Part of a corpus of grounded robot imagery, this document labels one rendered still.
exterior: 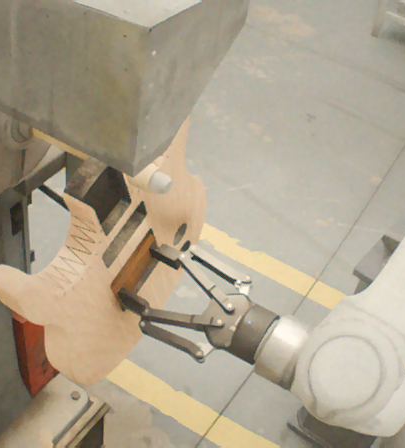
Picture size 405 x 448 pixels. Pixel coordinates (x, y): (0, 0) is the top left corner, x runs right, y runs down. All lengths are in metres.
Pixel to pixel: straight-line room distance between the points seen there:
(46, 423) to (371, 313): 1.13
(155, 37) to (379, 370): 0.36
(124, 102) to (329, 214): 2.32
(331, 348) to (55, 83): 0.35
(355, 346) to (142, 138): 0.27
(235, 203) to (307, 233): 0.32
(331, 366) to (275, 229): 2.05
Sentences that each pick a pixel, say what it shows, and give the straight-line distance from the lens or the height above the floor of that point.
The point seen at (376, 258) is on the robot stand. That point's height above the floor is 0.70.
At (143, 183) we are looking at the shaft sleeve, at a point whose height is 1.25.
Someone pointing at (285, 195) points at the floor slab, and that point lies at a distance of 2.85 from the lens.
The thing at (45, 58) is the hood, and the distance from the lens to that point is 0.58.
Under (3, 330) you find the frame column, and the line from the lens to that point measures 1.45.
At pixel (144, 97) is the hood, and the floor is 1.46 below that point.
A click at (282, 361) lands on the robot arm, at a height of 1.09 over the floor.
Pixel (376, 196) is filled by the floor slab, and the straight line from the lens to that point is 3.01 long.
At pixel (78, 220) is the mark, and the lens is 0.80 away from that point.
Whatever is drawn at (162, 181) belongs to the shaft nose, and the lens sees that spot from 0.78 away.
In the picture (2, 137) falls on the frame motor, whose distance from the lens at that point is 0.87.
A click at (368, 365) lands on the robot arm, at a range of 0.64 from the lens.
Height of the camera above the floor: 1.74
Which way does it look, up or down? 42 degrees down
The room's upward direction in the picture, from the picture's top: 10 degrees clockwise
